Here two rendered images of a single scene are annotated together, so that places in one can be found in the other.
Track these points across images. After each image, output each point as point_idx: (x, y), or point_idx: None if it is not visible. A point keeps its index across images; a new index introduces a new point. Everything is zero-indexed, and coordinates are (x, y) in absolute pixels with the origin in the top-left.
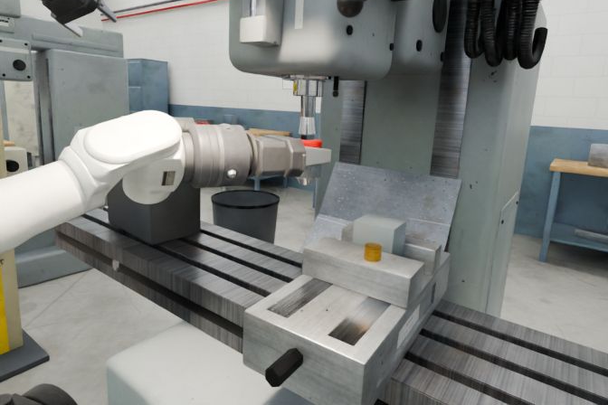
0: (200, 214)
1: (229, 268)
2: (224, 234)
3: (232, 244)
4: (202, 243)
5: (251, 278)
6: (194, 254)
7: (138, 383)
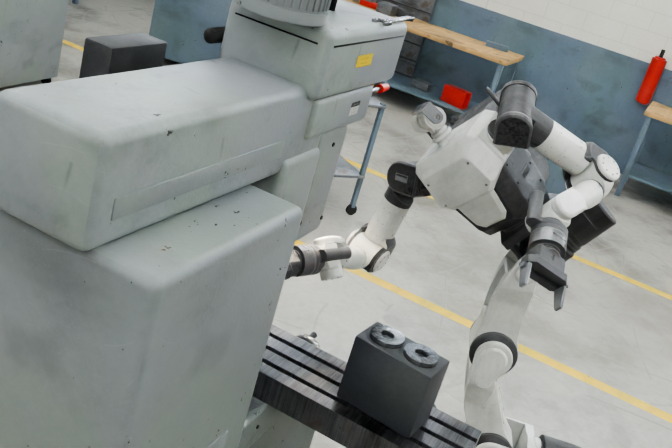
0: (341, 381)
1: (290, 351)
2: (315, 393)
3: (302, 377)
4: (325, 380)
5: (272, 340)
6: (321, 366)
7: (302, 339)
